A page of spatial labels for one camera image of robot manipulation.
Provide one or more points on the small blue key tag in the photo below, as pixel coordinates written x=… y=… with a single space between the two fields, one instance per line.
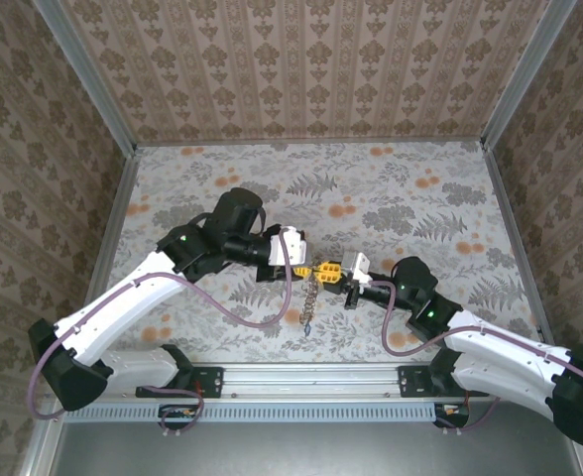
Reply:
x=307 y=330

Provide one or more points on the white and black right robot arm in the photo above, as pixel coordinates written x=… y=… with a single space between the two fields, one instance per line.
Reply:
x=500 y=347

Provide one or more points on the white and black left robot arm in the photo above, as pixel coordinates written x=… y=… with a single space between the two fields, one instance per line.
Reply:
x=123 y=302

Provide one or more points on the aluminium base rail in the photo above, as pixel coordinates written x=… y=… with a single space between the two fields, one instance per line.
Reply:
x=301 y=379

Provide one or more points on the aluminium table edge rail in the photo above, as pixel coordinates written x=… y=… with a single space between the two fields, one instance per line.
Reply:
x=517 y=238
x=110 y=218

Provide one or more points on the aluminium frame post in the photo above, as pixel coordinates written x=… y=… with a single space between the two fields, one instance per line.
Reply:
x=85 y=79
x=527 y=74

